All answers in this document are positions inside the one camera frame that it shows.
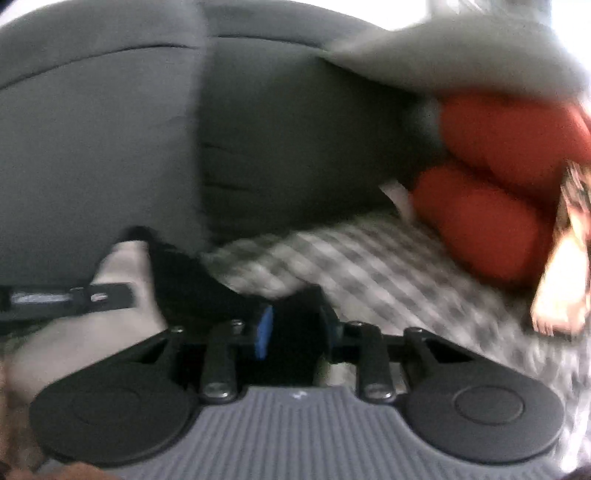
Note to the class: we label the glossy photo card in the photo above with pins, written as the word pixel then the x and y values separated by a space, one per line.
pixel 563 277

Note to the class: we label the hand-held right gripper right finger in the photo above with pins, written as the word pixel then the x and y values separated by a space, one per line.
pixel 333 341

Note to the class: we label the dark grey sofa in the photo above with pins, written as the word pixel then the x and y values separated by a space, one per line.
pixel 115 138

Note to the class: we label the person's left hand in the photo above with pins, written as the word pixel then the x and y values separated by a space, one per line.
pixel 14 415

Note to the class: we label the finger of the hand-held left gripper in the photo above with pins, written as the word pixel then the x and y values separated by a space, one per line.
pixel 104 296

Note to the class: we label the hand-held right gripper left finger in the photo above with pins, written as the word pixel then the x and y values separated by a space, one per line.
pixel 264 332

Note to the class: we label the orange plush cushion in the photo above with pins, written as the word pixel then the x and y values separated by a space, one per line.
pixel 485 221

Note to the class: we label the cream and black t-shirt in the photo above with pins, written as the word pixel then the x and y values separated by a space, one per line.
pixel 194 286

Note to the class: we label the grey checked cloth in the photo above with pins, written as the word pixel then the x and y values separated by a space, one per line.
pixel 369 263

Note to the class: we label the white pillow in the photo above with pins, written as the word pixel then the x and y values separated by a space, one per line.
pixel 461 55

